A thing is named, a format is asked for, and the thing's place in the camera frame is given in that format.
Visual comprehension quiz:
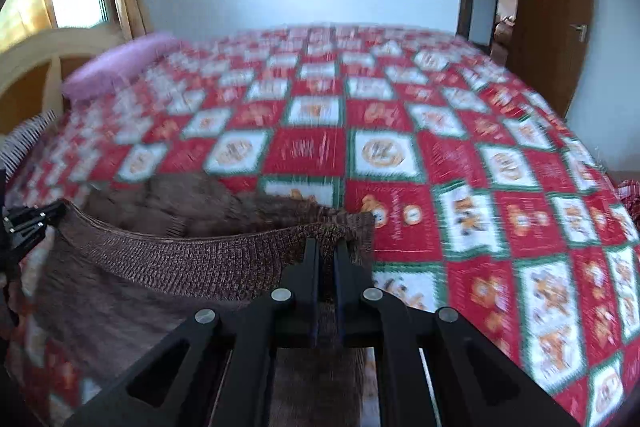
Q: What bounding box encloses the striped pillow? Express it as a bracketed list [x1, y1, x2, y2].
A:
[0, 109, 58, 168]

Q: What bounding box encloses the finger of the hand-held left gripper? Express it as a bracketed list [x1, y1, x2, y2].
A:
[2, 199, 68, 254]

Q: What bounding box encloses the cream and brown headboard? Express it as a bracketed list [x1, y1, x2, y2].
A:
[0, 27, 126, 132]

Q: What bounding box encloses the brown knitted sweater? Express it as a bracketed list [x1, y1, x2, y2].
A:
[10, 172, 376, 427]

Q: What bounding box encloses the brown wooden door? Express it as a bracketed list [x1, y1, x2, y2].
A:
[507, 0, 596, 118]

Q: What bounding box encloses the brown armchair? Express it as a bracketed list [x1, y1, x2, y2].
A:
[492, 14, 516, 62]

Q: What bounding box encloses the red checkered printed bed sheet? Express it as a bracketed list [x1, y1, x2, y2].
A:
[5, 24, 640, 427]

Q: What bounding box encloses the red plaid bag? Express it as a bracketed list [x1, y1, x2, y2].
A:
[617, 179, 640, 218]

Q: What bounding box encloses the pink folded blanket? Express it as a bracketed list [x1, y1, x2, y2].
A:
[62, 32, 178, 102]

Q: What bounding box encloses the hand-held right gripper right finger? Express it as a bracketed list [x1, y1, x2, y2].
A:
[334, 239, 586, 427]

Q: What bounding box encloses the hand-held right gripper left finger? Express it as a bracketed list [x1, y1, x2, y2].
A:
[62, 237, 321, 427]

